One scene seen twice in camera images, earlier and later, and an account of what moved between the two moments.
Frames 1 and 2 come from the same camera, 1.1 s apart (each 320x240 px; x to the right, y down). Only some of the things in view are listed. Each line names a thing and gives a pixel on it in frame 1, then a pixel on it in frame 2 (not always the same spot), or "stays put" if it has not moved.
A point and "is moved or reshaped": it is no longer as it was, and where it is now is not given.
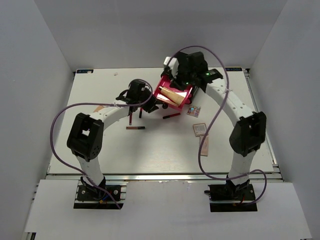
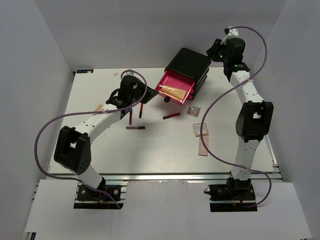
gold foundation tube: x=171 y=95 is moved or reshaped
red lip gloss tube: x=171 y=115 stays put
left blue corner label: x=84 y=71 stays put
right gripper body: x=184 y=78 → x=219 y=52
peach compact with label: x=199 y=129 stays put
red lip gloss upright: x=140 y=112 stays put
